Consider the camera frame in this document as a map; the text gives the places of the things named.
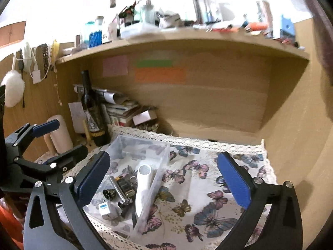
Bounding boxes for blue box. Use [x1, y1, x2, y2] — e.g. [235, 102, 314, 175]
[280, 14, 296, 41]

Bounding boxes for dark wine bottle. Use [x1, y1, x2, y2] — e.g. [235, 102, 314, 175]
[81, 70, 111, 147]

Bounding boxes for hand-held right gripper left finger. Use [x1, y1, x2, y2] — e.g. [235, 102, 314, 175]
[23, 150, 111, 250]

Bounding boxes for butterfly print lace tablecloth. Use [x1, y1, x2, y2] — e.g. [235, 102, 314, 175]
[60, 125, 277, 250]

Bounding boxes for orange sticky note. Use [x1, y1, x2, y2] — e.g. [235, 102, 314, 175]
[135, 68, 186, 82]

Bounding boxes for clear plastic tray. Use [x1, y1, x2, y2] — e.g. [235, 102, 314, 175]
[120, 22, 162, 39]

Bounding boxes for white hanging charger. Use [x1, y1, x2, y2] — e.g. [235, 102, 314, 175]
[31, 69, 43, 84]

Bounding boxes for wooden desk hutch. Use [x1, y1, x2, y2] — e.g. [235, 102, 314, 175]
[0, 18, 333, 183]

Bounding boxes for blue patterned bottle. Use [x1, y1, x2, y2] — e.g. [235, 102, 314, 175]
[88, 22, 103, 48]

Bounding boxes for pink sticky note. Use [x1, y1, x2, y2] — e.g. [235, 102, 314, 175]
[103, 55, 129, 76]

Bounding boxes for beaded hanging cord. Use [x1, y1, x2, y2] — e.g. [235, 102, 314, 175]
[53, 39, 63, 106]

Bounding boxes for white fluffy pompom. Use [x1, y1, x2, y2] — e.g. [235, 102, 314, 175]
[1, 71, 26, 108]

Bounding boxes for silver metal cylinder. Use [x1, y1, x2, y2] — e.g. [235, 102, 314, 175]
[109, 176, 130, 206]

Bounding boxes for yellow tube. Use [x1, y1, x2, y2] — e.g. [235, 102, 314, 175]
[83, 120, 91, 141]

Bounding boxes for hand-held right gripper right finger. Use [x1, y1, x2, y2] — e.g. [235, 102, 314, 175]
[216, 151, 303, 250]

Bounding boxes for stack of books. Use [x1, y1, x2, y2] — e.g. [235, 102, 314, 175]
[101, 101, 141, 127]

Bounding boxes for white charger plug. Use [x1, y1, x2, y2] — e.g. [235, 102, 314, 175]
[99, 199, 111, 216]

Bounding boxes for clear plastic storage bin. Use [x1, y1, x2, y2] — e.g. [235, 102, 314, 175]
[83, 135, 171, 237]

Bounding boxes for green sticky note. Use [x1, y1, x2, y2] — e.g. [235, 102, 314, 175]
[137, 60, 173, 67]

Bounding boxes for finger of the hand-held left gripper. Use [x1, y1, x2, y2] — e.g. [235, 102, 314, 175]
[5, 119, 60, 157]
[16, 145, 89, 181]

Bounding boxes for pink small box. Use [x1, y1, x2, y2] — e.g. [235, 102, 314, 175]
[132, 110, 157, 125]

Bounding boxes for white handheld massager device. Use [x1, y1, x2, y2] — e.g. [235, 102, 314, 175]
[135, 165, 153, 216]

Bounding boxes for leopard print hairband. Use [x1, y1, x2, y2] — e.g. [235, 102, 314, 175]
[39, 44, 50, 72]

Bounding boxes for white handwritten paper note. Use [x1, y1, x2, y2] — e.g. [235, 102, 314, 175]
[68, 101, 86, 134]

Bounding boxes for pile of small shells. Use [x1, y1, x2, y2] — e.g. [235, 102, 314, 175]
[138, 123, 159, 133]

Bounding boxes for rolled paper sheets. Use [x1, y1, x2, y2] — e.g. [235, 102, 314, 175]
[73, 83, 128, 103]

